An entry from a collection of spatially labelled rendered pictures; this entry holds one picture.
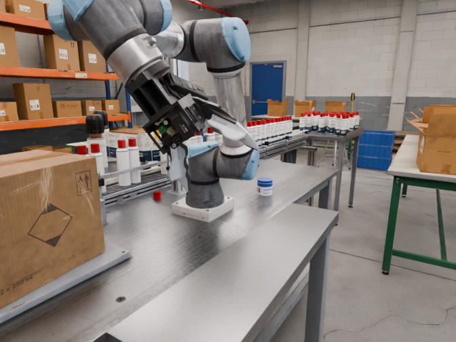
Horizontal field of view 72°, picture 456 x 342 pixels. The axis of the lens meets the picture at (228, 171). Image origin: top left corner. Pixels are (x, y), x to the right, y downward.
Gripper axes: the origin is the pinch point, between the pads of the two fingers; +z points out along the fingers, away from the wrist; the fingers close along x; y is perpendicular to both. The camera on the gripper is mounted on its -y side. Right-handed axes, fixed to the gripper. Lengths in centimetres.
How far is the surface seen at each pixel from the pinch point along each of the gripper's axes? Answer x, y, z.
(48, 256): -48.4, -1.4, -3.4
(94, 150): -62, -57, -20
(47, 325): -45.8, 10.9, 6.0
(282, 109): -66, -640, 107
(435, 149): 61, -159, 98
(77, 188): -39.5, -12.5, -12.0
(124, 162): -62, -67, -9
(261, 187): -22, -78, 35
